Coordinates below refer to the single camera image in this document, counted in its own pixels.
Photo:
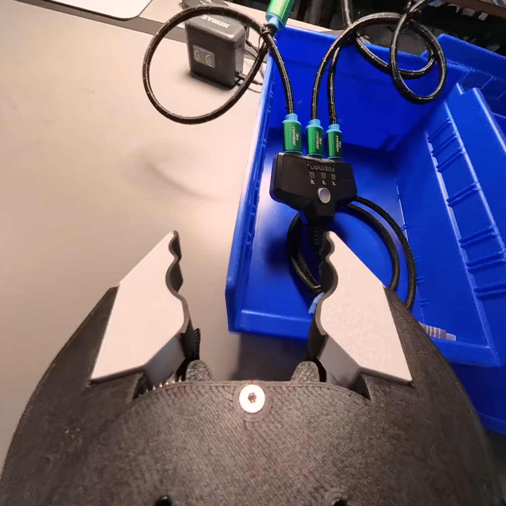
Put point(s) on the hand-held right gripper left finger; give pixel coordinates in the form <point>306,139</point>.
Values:
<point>142,316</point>

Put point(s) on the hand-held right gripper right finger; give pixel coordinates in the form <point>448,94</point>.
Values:
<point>359,324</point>

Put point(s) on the large blue bin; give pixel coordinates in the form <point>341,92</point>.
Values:
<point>268,284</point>

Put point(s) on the black hdmi switch box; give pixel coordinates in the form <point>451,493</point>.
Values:
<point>292,178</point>

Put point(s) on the grey cube charger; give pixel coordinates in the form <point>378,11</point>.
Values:
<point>215,51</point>

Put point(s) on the blue bin with dividers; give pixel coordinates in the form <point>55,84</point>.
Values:
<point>490,79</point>

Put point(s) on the white desk stand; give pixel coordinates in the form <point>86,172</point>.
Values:
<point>106,8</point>

